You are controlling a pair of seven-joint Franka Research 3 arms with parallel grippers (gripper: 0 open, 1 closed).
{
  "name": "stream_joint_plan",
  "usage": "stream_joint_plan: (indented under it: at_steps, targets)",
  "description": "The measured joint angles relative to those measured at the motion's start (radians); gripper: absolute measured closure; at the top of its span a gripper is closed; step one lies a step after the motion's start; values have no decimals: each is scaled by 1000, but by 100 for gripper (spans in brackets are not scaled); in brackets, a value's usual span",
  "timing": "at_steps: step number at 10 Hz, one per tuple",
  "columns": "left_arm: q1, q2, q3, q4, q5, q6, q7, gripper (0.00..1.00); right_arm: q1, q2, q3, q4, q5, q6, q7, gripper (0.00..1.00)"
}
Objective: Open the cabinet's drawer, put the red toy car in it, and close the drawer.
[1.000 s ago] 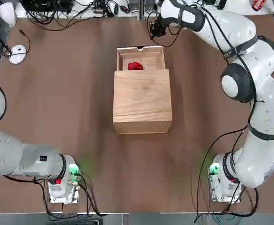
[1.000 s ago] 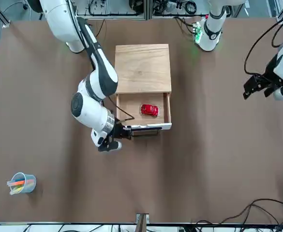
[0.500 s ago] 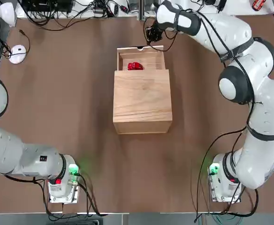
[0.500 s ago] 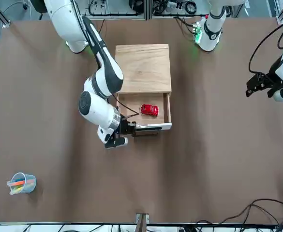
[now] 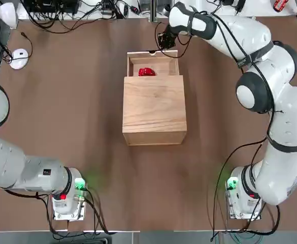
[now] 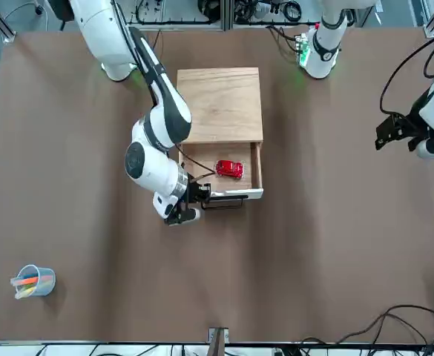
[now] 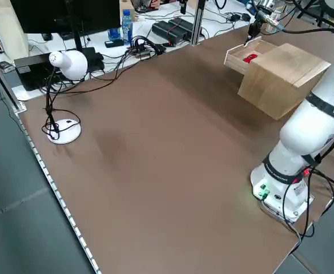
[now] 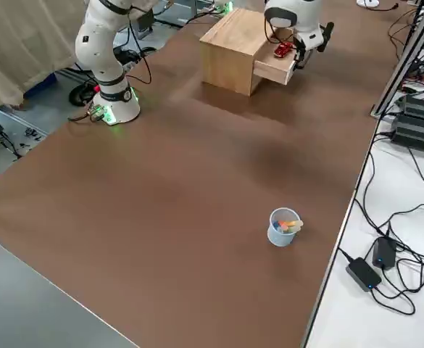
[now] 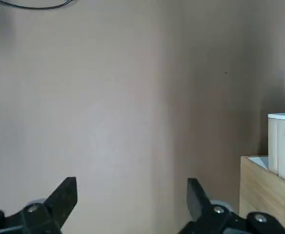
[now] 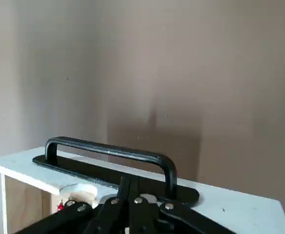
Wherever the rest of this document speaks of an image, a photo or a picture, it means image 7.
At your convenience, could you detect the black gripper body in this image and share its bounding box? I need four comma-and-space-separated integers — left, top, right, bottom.
248, 17, 266, 37

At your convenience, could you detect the wooden drawer with black handle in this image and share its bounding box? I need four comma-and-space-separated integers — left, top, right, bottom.
225, 36, 279, 75

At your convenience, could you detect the light wooden cabinet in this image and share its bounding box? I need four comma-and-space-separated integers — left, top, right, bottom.
237, 42, 332, 121

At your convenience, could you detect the black finned power supply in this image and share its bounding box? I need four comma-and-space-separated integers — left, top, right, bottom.
151, 20, 184, 46
168, 17, 204, 41

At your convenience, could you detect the light wooden block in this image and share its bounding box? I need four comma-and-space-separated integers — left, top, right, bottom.
119, 0, 140, 21

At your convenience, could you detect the water bottle with blue label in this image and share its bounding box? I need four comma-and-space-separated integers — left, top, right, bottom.
122, 9, 134, 46

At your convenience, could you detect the small blue drink bottle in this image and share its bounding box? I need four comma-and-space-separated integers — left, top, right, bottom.
107, 27, 121, 42

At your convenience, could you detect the white desk lamp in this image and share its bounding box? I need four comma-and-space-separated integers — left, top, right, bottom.
42, 50, 89, 145

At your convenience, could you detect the black computer monitor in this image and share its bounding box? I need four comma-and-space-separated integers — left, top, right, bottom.
9, 0, 122, 72

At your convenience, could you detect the black equipment box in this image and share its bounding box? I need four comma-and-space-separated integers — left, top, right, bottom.
14, 54, 59, 92

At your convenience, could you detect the aluminium frame post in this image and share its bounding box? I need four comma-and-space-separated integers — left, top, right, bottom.
0, 45, 27, 115
190, 0, 207, 46

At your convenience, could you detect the black usb hub with cables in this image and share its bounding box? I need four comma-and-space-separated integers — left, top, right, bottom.
126, 35, 167, 59

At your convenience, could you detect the black lamp cable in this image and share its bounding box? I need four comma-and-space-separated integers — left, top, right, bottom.
41, 51, 136, 142

